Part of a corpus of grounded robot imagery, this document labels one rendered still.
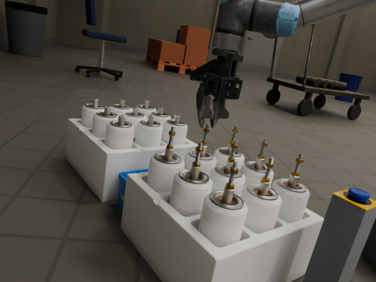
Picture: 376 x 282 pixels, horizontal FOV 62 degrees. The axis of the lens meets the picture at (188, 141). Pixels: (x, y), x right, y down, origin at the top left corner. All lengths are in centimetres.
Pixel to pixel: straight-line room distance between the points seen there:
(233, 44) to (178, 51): 496
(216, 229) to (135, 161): 50
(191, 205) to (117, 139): 43
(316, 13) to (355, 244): 58
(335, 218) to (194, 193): 30
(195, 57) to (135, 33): 469
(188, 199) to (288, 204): 26
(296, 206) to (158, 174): 36
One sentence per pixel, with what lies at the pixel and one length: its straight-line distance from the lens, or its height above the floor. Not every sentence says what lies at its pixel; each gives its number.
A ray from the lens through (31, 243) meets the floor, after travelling 94.
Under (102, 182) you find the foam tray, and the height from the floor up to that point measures 7.
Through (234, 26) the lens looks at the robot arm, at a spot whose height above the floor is 61.
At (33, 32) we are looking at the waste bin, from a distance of 494.
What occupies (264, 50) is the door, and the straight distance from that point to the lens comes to 1095.
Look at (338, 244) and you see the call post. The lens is 74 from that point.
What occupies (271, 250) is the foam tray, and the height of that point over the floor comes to 15.
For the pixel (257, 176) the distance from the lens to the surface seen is 88.
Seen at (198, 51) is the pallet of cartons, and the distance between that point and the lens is 588.
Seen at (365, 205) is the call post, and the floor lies 31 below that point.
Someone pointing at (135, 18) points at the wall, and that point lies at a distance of 1032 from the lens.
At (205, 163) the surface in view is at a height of 24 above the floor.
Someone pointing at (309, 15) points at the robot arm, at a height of 68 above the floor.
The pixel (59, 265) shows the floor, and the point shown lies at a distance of 86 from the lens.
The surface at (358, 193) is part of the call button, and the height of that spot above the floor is 33.
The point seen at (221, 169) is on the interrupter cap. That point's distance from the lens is 84.
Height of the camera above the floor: 56
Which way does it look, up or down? 17 degrees down
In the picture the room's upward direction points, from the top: 10 degrees clockwise
